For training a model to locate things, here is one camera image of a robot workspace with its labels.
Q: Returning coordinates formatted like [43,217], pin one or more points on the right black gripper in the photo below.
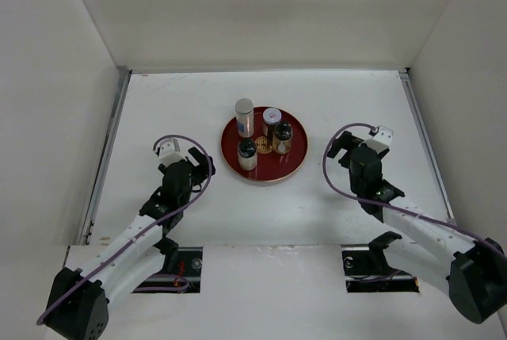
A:
[347,141]

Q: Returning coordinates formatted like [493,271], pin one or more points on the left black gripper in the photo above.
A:
[203,162]

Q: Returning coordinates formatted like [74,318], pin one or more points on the black cap white bottle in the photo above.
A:
[247,154]

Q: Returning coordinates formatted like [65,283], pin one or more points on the black cap brown bottle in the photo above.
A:
[282,137]

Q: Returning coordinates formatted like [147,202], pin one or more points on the silver lid clear spice bottle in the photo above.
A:
[244,109]

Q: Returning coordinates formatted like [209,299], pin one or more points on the purple lid pepper jar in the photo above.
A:
[271,118]

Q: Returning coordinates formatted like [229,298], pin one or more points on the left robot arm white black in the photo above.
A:
[80,299]

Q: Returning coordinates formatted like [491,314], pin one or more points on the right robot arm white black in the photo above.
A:
[469,270]

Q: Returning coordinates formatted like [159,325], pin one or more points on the red round lacquer tray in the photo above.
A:
[270,165]

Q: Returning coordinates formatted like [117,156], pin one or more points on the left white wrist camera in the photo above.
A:
[168,151]

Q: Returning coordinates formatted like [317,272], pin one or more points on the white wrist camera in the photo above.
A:
[380,139]
[168,151]

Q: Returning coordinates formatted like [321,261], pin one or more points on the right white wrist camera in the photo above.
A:
[380,139]

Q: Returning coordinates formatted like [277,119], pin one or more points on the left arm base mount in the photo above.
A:
[180,272]

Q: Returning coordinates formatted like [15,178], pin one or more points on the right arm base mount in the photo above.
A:
[367,271]

